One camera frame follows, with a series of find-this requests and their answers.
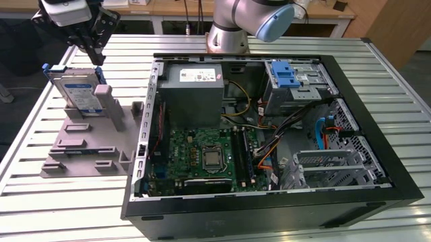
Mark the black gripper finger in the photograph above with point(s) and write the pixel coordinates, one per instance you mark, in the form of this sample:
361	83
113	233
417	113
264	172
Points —
80	43
109	22

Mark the hard disk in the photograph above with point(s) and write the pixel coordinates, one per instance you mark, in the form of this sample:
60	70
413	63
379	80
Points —
78	98

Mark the white paper sheet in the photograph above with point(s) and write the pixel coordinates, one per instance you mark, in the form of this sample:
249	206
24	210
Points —
113	3

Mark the small white box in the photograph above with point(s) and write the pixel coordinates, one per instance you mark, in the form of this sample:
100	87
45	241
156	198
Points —
139	2

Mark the wooden desk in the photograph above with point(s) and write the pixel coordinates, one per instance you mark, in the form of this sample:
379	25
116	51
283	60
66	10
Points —
155	6

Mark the grey desk foot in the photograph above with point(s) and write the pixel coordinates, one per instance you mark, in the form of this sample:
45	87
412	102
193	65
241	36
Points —
5	97

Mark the grey parts rack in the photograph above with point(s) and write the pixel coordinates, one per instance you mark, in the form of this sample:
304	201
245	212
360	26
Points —
100	136

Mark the grey power supply unit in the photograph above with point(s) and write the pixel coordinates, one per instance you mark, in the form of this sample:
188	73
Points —
191	100

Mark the green motherboard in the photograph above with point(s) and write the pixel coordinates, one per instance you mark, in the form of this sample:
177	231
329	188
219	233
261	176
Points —
215	136

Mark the blue plastic drive latch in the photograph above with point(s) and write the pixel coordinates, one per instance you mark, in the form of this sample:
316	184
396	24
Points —
283	75

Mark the silver CPU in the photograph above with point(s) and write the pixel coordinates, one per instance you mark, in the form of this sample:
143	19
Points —
212	158

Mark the metal CPU socket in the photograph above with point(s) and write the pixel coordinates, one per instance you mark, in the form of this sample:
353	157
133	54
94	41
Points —
213	168

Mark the metal optical drive cage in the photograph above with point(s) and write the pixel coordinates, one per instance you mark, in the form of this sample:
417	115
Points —
303	94

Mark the black RAM slot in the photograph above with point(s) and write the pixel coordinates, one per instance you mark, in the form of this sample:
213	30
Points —
249	161
239	156

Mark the black graphics card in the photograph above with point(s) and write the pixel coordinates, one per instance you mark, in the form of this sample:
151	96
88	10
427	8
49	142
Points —
205	185

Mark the small dark box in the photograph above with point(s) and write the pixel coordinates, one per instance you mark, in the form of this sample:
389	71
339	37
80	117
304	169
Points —
340	5

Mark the black PC case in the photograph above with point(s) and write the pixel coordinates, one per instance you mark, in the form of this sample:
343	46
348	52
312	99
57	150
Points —
235	216

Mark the brown wooden cabinet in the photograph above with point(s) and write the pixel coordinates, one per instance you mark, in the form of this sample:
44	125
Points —
396	25

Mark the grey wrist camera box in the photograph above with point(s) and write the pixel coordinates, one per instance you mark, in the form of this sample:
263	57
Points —
68	13

